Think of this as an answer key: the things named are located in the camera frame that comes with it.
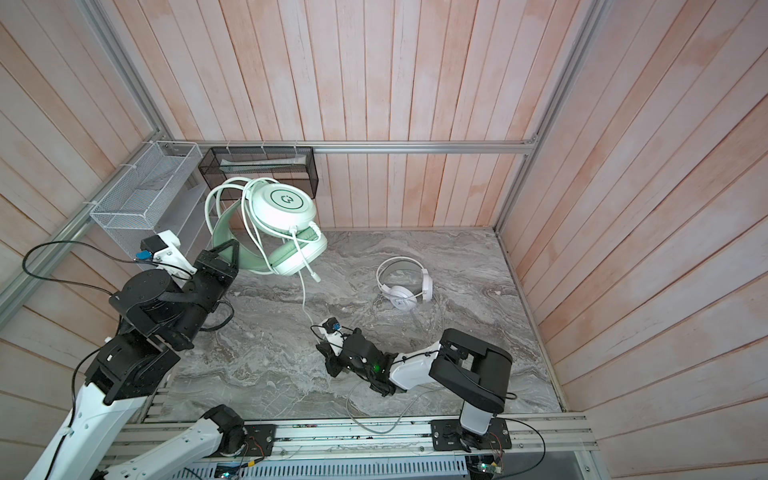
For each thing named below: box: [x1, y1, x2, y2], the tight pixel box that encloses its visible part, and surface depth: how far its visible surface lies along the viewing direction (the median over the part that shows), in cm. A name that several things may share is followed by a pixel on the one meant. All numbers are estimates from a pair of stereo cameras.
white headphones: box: [376, 256, 433, 311], surface depth 95 cm
